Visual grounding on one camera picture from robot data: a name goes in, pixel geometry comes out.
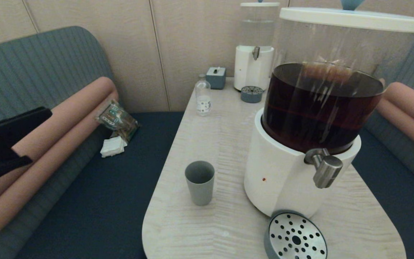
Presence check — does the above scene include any grey plastic cup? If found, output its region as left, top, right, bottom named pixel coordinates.
left=185, top=160, right=215, bottom=206

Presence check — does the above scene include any large white dispenser lid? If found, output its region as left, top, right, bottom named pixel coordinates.
left=279, top=0, right=414, bottom=33

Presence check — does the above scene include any large metal dispenser tap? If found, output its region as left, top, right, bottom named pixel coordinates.
left=304, top=148, right=344, bottom=189

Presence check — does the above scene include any large dark tea dispenser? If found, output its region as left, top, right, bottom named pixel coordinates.
left=244, top=16, right=414, bottom=219

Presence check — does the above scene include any green snack packet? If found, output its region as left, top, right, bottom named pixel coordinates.
left=95, top=100, right=140, bottom=141

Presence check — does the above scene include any white folded napkin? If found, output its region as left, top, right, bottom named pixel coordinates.
left=100, top=136, right=128, bottom=158

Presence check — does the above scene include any small blue perforated drip tray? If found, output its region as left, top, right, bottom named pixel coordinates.
left=240, top=86, right=264, bottom=104

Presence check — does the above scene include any clear plastic bottle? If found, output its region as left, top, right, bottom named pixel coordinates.
left=195, top=74, right=212, bottom=116

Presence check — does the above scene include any small white dispenser lid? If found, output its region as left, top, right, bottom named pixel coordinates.
left=240, top=0, right=280, bottom=8

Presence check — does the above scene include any teal sofa bench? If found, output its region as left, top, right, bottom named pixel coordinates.
left=351, top=31, right=414, bottom=259
left=0, top=26, right=186, bottom=259

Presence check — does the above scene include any blue-grey square box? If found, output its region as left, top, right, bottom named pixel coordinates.
left=206, top=67, right=226, bottom=90

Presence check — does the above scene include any small clear water dispenser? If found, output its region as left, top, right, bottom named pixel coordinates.
left=234, top=5, right=280, bottom=91

